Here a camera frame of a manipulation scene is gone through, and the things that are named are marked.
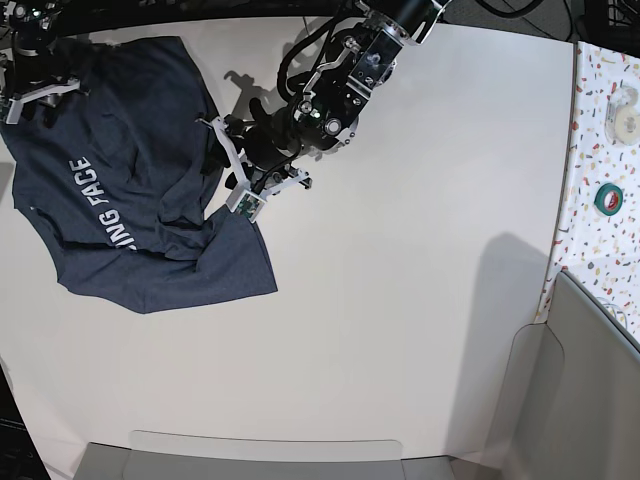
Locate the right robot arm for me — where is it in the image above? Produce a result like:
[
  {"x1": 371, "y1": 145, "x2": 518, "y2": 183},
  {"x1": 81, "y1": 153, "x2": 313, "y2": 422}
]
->
[{"x1": 1, "y1": 1, "x2": 87, "y2": 125}]

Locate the clear tape dispenser roll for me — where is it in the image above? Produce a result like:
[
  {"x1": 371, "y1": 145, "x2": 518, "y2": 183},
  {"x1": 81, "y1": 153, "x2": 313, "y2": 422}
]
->
[{"x1": 605, "y1": 86, "x2": 639, "y2": 146}]

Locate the dark blue printed t-shirt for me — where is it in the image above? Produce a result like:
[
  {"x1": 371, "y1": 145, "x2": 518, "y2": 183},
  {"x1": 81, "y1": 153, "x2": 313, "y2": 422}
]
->
[{"x1": 1, "y1": 36, "x2": 277, "y2": 314}]

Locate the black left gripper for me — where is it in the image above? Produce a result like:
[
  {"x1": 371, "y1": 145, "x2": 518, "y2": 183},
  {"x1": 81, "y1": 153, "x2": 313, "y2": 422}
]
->
[{"x1": 200, "y1": 97, "x2": 313, "y2": 192}]

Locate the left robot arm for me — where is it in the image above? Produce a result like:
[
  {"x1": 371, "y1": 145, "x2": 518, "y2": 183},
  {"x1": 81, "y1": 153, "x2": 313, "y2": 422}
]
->
[{"x1": 223, "y1": 1, "x2": 448, "y2": 194}]

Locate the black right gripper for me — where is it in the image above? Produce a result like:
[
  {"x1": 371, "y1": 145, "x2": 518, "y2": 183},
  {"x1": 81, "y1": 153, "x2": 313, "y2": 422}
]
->
[{"x1": 9, "y1": 46, "x2": 81, "y2": 117}]

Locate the green tape roll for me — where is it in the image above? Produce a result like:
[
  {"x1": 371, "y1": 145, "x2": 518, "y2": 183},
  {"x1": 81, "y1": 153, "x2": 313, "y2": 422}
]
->
[{"x1": 594, "y1": 183, "x2": 624, "y2": 217}]

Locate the terrazzo patterned side table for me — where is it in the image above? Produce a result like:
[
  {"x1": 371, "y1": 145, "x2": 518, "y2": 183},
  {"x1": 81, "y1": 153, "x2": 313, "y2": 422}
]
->
[{"x1": 536, "y1": 42, "x2": 639, "y2": 338}]

